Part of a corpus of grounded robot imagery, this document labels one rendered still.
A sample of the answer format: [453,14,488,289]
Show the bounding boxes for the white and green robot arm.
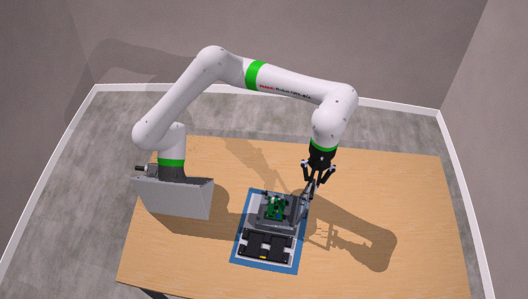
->
[132,45,359,181]

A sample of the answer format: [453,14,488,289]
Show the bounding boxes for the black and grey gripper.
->
[301,155,336,194]

